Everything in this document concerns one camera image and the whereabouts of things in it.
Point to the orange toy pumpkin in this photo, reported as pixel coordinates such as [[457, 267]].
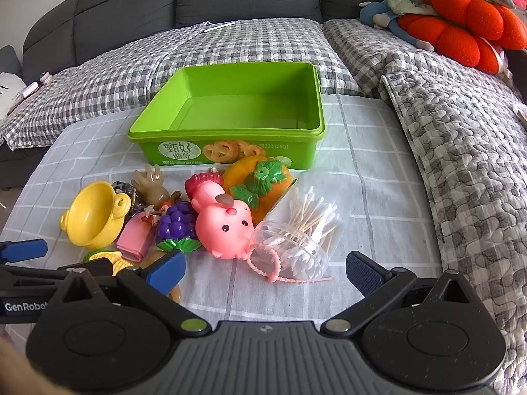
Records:
[[238, 177]]

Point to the grey patchwork quilt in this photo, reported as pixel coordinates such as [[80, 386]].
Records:
[[453, 131]]

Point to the white pillow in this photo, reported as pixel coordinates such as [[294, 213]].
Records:
[[8, 90]]

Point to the yellow toy pot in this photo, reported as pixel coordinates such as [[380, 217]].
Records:
[[90, 210]]

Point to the green plastic box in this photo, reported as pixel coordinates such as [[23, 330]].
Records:
[[247, 107]]

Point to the clear cotton swab jar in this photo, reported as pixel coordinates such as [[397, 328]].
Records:
[[304, 222]]

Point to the orange pumpkin cushion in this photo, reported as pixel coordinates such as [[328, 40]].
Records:
[[453, 37]]

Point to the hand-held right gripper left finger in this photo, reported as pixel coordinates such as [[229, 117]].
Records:
[[164, 269]]

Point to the small red mushroom figure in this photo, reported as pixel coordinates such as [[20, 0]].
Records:
[[154, 213]]

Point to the pink plastic block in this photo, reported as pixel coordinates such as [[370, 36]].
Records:
[[134, 238]]

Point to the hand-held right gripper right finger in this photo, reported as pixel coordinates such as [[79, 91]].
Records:
[[364, 271]]

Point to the white cloth label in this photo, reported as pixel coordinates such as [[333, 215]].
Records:
[[220, 27]]

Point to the grey checkered blanket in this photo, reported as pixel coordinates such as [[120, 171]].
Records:
[[103, 78]]

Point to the light grid bed sheet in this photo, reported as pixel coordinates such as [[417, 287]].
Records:
[[370, 214]]

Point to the leopard print hair claw clip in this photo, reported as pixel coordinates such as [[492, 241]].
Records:
[[123, 189]]

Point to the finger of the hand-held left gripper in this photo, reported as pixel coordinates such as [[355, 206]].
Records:
[[24, 251], [29, 277]]

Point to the blue plush toy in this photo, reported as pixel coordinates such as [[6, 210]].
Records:
[[391, 4]]

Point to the yellow toy corn green husk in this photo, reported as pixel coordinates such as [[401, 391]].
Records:
[[109, 261]]

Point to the purple toy grapes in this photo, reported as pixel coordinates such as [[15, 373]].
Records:
[[177, 222]]

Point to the grey sofa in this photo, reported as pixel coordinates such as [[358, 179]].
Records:
[[123, 0]]

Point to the white pink flat packet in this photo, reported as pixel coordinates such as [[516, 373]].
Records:
[[29, 89]]

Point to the red toy tomato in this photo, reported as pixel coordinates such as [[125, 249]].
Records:
[[222, 222]]

